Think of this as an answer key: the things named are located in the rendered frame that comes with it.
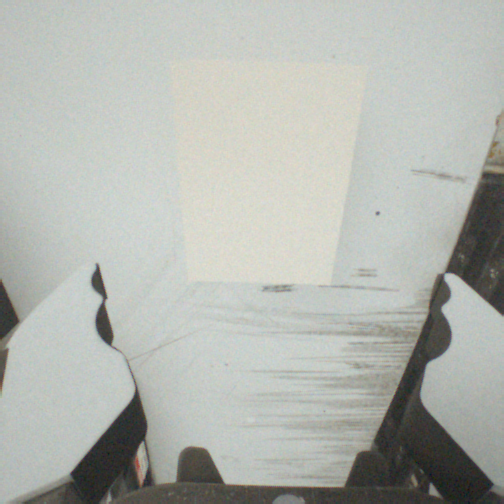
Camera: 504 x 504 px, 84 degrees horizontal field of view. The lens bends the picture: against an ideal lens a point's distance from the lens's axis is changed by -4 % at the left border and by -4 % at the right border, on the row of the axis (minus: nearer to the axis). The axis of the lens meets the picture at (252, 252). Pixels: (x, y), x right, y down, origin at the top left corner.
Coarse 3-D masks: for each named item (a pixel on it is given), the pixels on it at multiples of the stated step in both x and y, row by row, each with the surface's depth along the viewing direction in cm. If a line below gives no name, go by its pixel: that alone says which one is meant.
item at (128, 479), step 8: (144, 440) 48; (128, 464) 42; (128, 472) 43; (136, 472) 45; (152, 472) 54; (120, 480) 37; (128, 480) 44; (136, 480) 46; (144, 480) 50; (152, 480) 55; (112, 488) 35; (120, 488) 37; (128, 488) 44; (136, 488) 47
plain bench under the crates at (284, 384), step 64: (0, 0) 21; (64, 0) 21; (128, 0) 21; (192, 0) 21; (256, 0) 21; (320, 0) 21; (384, 0) 21; (448, 0) 21; (0, 64) 24; (64, 64) 24; (128, 64) 24; (384, 64) 23; (448, 64) 23; (0, 128) 26; (64, 128) 26; (128, 128) 26; (384, 128) 26; (448, 128) 25; (0, 192) 29; (64, 192) 29; (128, 192) 29; (384, 192) 28; (448, 192) 28; (0, 256) 33; (64, 256) 33; (128, 256) 32; (384, 256) 32; (448, 256) 32; (128, 320) 37; (192, 320) 37; (256, 320) 37; (320, 320) 36; (384, 320) 36; (192, 384) 43; (256, 384) 42; (320, 384) 42; (384, 384) 42; (256, 448) 51; (320, 448) 51
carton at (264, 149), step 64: (192, 64) 17; (256, 64) 17; (320, 64) 17; (192, 128) 19; (256, 128) 19; (320, 128) 19; (192, 192) 21; (256, 192) 21; (320, 192) 21; (192, 256) 24; (256, 256) 24; (320, 256) 23
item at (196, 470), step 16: (192, 448) 5; (192, 464) 5; (208, 464) 5; (352, 464) 5; (368, 464) 5; (384, 464) 5; (176, 480) 5; (192, 480) 5; (208, 480) 5; (352, 480) 5; (368, 480) 5; (384, 480) 5; (128, 496) 4; (144, 496) 4; (160, 496) 4; (176, 496) 4; (192, 496) 4; (208, 496) 4; (224, 496) 4; (240, 496) 4; (256, 496) 4; (272, 496) 4; (288, 496) 4; (304, 496) 4; (320, 496) 4; (336, 496) 4; (352, 496) 4; (368, 496) 4; (384, 496) 4; (400, 496) 4; (416, 496) 4; (432, 496) 4
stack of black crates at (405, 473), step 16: (400, 400) 108; (384, 416) 119; (400, 416) 108; (384, 432) 120; (384, 448) 118; (400, 448) 105; (400, 464) 106; (416, 464) 94; (400, 480) 103; (416, 480) 93
